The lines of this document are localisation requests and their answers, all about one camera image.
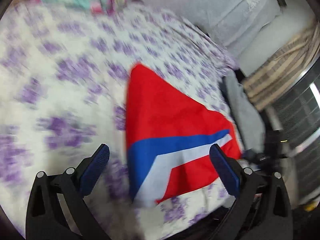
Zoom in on red track pants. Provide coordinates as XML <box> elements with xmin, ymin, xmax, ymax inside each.
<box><xmin>125</xmin><ymin>64</ymin><xmax>241</xmax><ymax>207</ymax></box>

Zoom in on grey garment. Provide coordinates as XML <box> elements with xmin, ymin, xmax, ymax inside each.
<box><xmin>220</xmin><ymin>72</ymin><xmax>266</xmax><ymax>153</ymax></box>

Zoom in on striped beige curtain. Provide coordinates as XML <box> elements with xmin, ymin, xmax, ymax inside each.
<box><xmin>242</xmin><ymin>20</ymin><xmax>319</xmax><ymax>111</ymax></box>

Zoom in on purple floral bedspread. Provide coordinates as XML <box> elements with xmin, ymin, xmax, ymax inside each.
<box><xmin>1</xmin><ymin>3</ymin><xmax>238</xmax><ymax>239</ymax></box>

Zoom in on white lace bed curtain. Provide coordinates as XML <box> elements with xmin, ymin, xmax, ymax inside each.
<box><xmin>143</xmin><ymin>0</ymin><xmax>281</xmax><ymax>57</ymax></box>

